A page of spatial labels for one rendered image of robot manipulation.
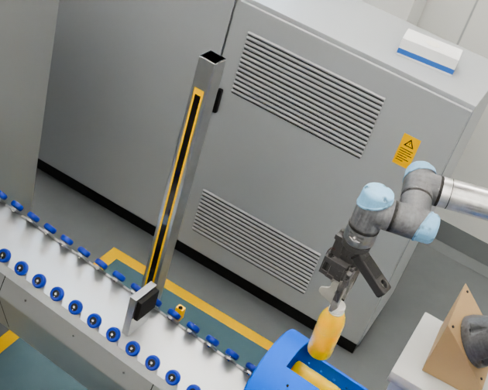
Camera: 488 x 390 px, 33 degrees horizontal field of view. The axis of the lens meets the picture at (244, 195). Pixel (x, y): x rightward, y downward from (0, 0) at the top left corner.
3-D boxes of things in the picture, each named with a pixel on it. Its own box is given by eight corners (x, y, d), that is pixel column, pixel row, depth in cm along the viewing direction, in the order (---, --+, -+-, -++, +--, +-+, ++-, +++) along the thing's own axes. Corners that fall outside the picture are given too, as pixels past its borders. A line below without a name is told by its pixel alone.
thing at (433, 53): (401, 43, 347) (408, 27, 343) (455, 65, 343) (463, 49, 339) (395, 54, 338) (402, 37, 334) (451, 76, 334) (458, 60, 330)
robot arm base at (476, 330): (472, 308, 244) (503, 300, 238) (491, 355, 244) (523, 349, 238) (455, 326, 232) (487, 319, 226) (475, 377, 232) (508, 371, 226)
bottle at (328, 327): (328, 366, 218) (348, 322, 206) (303, 357, 219) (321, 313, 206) (333, 346, 223) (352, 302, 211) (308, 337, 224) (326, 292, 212)
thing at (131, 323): (142, 316, 259) (151, 280, 250) (152, 323, 258) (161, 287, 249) (121, 332, 252) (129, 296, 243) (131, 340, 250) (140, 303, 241)
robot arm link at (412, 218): (445, 197, 194) (400, 183, 194) (440, 232, 186) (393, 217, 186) (432, 218, 199) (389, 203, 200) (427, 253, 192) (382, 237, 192)
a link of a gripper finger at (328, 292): (314, 300, 209) (328, 271, 205) (335, 313, 207) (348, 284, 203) (310, 305, 206) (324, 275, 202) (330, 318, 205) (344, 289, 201)
